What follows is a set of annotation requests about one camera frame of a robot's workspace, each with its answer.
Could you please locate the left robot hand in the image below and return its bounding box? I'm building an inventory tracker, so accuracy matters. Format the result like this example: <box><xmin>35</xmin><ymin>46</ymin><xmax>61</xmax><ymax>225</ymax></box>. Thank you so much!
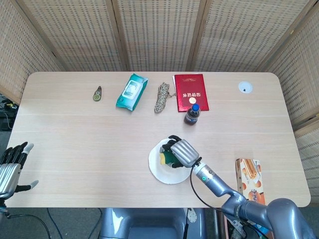
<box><xmin>0</xmin><ymin>141</ymin><xmax>39</xmax><ymax>200</ymax></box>

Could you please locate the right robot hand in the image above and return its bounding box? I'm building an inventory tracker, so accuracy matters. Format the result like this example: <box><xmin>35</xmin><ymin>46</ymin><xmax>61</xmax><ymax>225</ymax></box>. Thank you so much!
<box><xmin>159</xmin><ymin>135</ymin><xmax>202</xmax><ymax>169</ymax></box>

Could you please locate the green yellow sponge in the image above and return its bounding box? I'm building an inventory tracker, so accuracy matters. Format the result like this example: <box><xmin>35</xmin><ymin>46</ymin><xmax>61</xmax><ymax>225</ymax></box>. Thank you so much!
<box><xmin>159</xmin><ymin>150</ymin><xmax>176</xmax><ymax>166</ymax></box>

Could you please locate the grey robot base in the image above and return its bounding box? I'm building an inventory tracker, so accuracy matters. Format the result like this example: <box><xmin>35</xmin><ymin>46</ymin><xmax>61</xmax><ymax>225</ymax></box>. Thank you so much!
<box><xmin>99</xmin><ymin>207</ymin><xmax>207</xmax><ymax>239</ymax></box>

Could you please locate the white round plate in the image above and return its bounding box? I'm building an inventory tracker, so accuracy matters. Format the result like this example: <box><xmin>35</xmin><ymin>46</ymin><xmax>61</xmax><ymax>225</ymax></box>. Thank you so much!
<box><xmin>148</xmin><ymin>137</ymin><xmax>194</xmax><ymax>185</ymax></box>

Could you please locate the dark drink bottle blue cap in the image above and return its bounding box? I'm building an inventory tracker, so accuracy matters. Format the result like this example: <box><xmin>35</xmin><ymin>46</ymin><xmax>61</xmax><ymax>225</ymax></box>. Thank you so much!
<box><xmin>183</xmin><ymin>104</ymin><xmax>201</xmax><ymax>126</ymax></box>

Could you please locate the red certificate booklet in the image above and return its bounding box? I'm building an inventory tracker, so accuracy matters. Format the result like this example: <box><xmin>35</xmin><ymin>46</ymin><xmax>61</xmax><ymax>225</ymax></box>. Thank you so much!
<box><xmin>172</xmin><ymin>73</ymin><xmax>210</xmax><ymax>113</ymax></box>

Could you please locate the orange biscuit box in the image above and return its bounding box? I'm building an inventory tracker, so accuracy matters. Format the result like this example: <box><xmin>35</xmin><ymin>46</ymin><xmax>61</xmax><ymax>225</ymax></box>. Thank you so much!
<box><xmin>235</xmin><ymin>158</ymin><xmax>266</xmax><ymax>206</ymax></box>

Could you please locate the teal wet wipes pack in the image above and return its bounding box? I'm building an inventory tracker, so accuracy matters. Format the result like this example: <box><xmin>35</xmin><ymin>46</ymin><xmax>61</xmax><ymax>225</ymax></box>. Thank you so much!
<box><xmin>115</xmin><ymin>73</ymin><xmax>149</xmax><ymax>112</ymax></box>

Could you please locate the green correction tape dispenser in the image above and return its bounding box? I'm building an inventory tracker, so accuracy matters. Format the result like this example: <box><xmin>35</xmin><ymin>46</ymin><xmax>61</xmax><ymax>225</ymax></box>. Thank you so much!
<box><xmin>92</xmin><ymin>85</ymin><xmax>102</xmax><ymax>103</ymax></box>

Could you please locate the woven bamboo folding screen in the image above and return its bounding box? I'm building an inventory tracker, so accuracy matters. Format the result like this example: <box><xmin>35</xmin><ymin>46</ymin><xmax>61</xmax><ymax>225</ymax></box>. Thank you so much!
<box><xmin>0</xmin><ymin>0</ymin><xmax>319</xmax><ymax>185</ymax></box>

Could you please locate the braided rope bundle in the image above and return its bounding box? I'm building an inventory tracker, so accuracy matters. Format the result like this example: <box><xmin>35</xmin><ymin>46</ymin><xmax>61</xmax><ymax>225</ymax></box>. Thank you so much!
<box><xmin>153</xmin><ymin>82</ymin><xmax>176</xmax><ymax>114</ymax></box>

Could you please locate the black cable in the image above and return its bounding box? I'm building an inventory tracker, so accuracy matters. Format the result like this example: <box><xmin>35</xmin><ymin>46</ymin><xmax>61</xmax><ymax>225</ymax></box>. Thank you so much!
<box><xmin>4</xmin><ymin>208</ymin><xmax>65</xmax><ymax>239</ymax></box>

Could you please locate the white cable grommet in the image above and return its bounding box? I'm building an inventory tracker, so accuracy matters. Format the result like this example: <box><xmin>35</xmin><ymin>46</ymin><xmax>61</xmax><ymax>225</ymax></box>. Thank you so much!
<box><xmin>238</xmin><ymin>81</ymin><xmax>253</xmax><ymax>94</ymax></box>

